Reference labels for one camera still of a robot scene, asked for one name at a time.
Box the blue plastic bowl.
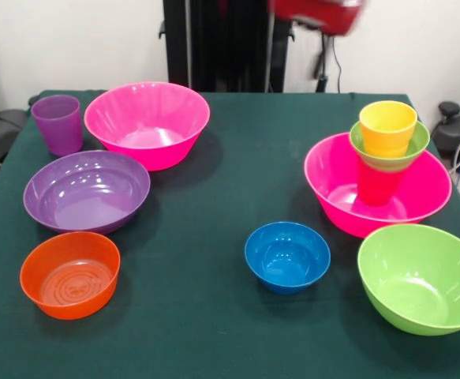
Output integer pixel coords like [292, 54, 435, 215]
[244, 221, 331, 296]

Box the pink red plastic cup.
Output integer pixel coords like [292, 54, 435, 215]
[357, 159, 408, 207]

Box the small lime green bowl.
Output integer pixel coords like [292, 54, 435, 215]
[349, 119, 431, 174]

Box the yellow plastic cup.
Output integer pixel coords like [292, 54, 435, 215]
[358, 100, 418, 159]

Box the magenta plastic bowl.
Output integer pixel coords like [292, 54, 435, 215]
[84, 81, 211, 172]
[303, 132, 453, 239]

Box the dark green tablecloth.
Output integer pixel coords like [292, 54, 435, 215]
[0, 89, 460, 379]

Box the purple plastic bowl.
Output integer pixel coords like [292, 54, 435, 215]
[23, 149, 151, 235]

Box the red plastic bowl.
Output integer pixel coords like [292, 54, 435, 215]
[19, 231, 122, 321]

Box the purple plastic cup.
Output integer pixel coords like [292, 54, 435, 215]
[31, 94, 84, 157]

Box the large lime green bowl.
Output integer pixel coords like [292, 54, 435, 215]
[357, 223, 460, 337]

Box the thick black hanging cable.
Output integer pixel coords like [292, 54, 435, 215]
[315, 33, 330, 94]

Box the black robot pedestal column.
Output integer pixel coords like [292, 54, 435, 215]
[159, 0, 296, 94]

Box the thin black hanging cable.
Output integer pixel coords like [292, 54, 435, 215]
[331, 35, 343, 94]

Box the grey pedestal foot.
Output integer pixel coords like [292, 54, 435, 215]
[430, 101, 460, 177]
[0, 109, 29, 167]

